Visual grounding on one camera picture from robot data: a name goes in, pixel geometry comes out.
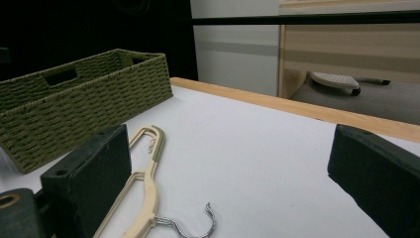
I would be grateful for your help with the light wooden cabinet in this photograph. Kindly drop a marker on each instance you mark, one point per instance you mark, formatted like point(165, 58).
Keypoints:
point(350, 49)

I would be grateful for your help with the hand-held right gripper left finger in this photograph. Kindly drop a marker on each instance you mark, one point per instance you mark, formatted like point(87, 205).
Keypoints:
point(89, 175)

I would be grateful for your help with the black horizontal bar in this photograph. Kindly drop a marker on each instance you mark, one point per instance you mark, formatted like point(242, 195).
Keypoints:
point(297, 18)

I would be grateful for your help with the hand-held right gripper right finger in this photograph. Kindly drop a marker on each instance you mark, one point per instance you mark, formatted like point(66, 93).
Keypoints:
point(379, 178)

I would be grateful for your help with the white partition panel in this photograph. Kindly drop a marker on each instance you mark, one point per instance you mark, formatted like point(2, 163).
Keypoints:
point(236, 62)

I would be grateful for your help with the green woven basket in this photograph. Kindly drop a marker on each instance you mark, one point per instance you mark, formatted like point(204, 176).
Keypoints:
point(82, 109)

